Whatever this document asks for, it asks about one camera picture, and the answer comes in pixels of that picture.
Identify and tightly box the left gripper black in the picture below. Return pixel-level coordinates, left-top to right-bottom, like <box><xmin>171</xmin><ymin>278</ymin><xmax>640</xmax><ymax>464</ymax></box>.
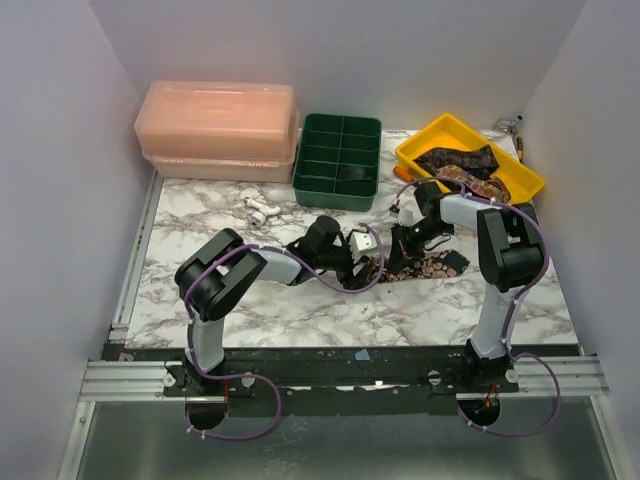
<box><xmin>315</xmin><ymin>239</ymin><xmax>373</xmax><ymax>292</ymax></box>

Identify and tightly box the dark floral rose tie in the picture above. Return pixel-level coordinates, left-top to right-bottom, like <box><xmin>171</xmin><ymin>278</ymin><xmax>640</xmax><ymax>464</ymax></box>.
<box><xmin>379</xmin><ymin>250</ymin><xmax>470</xmax><ymax>283</ymax></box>

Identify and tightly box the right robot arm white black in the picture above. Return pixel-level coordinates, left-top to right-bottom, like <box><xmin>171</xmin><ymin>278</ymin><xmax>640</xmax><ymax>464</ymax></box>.
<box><xmin>385</xmin><ymin>180</ymin><xmax>549</xmax><ymax>392</ymax></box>

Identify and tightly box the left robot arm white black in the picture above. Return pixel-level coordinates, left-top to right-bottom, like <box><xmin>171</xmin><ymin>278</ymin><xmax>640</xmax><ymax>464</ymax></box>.
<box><xmin>174</xmin><ymin>215</ymin><xmax>385</xmax><ymax>395</ymax></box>

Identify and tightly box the colourful patterned tie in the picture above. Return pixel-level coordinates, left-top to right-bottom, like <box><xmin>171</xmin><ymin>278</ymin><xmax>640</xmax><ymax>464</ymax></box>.
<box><xmin>436</xmin><ymin>165</ymin><xmax>511</xmax><ymax>203</ymax></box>

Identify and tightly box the green divided organizer tray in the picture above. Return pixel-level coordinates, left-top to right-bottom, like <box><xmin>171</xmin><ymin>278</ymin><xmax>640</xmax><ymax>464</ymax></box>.
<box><xmin>292</xmin><ymin>113</ymin><xmax>382</xmax><ymax>212</ymax></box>

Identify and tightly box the dark paisley tie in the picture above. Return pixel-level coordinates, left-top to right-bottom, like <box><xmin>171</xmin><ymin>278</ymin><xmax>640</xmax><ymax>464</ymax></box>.
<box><xmin>414</xmin><ymin>145</ymin><xmax>499</xmax><ymax>180</ymax></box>

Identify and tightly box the white ribbed handheld device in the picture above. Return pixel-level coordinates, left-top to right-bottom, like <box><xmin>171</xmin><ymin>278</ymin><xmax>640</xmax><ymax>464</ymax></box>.
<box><xmin>244</xmin><ymin>197</ymin><xmax>281</xmax><ymax>228</ymax></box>

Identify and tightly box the yellow plastic tray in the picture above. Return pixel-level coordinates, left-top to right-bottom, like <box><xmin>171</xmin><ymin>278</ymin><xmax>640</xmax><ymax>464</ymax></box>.
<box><xmin>396</xmin><ymin>113</ymin><xmax>545</xmax><ymax>204</ymax></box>

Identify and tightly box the metal clamp in corner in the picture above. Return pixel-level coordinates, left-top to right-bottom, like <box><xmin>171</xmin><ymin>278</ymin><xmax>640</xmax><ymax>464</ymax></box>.
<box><xmin>495</xmin><ymin>115</ymin><xmax>523</xmax><ymax>135</ymax></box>

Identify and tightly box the pink translucent storage box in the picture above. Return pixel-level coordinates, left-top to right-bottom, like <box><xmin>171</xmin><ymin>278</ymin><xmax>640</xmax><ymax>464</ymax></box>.
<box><xmin>134</xmin><ymin>81</ymin><xmax>300</xmax><ymax>183</ymax></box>

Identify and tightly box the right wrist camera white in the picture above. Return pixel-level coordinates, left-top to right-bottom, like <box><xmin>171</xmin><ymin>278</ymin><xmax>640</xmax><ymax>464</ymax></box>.
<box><xmin>389</xmin><ymin>200</ymin><xmax>414</xmax><ymax>227</ymax></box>

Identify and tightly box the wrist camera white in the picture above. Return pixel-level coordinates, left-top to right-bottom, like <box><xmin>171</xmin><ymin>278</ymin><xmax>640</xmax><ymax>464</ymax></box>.
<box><xmin>348</xmin><ymin>230</ymin><xmax>378</xmax><ymax>263</ymax></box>
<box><xmin>389</xmin><ymin>200</ymin><xmax>414</xmax><ymax>227</ymax></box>

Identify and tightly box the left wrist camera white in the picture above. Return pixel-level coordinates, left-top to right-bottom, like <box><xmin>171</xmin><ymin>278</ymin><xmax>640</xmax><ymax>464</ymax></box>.
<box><xmin>348</xmin><ymin>230</ymin><xmax>378</xmax><ymax>263</ymax></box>

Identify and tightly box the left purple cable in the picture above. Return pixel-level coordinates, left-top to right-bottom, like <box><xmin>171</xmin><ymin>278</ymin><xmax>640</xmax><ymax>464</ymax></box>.
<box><xmin>183</xmin><ymin>222</ymin><xmax>387</xmax><ymax>441</ymax></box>

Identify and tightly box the orange handled tool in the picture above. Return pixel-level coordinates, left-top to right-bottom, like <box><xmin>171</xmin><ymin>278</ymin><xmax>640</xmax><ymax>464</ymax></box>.
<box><xmin>393</xmin><ymin>165</ymin><xmax>414</xmax><ymax>183</ymax></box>

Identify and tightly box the black mounting base plate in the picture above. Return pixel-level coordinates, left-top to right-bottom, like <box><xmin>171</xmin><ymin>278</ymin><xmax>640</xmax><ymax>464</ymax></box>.
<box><xmin>164</xmin><ymin>346</ymin><xmax>518</xmax><ymax>416</ymax></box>

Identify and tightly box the aluminium rail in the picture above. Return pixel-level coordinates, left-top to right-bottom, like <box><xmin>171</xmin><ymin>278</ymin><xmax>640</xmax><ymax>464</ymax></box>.
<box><xmin>79</xmin><ymin>356</ymin><xmax>609</xmax><ymax>403</ymax></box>

